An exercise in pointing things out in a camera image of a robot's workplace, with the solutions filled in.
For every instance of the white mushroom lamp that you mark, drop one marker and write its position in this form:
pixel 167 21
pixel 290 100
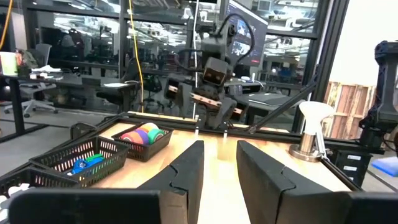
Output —
pixel 312 115

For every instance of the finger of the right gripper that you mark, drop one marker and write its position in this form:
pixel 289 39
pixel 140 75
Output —
pixel 231 112
pixel 180 93

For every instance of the light blue staple remover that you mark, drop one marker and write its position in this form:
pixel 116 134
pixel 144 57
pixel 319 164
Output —
pixel 18 188

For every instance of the grey office chair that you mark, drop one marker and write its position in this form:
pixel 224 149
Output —
pixel 40 90

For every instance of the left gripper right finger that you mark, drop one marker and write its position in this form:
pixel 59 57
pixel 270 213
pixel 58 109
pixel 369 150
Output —
pixel 273 199

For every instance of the orange tape roll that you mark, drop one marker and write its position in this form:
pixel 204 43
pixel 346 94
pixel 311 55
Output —
pixel 149 126

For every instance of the black plastic mesh basket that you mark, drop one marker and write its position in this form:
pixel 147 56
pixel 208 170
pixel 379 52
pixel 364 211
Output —
pixel 40 179
pixel 105 161
pixel 149 152

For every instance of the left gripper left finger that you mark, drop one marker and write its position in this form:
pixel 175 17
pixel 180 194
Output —
pixel 174 199

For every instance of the dark bag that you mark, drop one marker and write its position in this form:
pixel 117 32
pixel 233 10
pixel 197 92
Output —
pixel 30 59

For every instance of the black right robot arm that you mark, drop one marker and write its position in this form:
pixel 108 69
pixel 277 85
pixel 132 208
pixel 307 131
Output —
pixel 214 46

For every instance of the pale green container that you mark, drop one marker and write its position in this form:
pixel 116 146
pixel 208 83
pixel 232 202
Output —
pixel 8 63

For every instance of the white paper sheet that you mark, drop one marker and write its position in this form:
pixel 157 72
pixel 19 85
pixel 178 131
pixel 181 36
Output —
pixel 116 84

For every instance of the large display screen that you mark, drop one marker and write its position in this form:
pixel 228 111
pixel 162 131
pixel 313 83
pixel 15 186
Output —
pixel 245 34

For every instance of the red tape roll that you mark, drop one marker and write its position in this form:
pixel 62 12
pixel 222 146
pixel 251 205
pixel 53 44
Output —
pixel 128 137

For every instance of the black desk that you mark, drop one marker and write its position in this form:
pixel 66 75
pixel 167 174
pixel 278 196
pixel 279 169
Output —
pixel 68 81

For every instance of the white cloth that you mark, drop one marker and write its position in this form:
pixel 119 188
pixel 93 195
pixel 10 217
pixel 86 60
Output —
pixel 46 69

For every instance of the blue stapler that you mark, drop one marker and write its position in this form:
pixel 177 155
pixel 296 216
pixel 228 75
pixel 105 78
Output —
pixel 80 165

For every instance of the green stapler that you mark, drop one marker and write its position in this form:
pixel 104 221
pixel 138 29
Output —
pixel 94 157

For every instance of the black power box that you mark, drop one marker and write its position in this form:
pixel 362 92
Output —
pixel 349 165

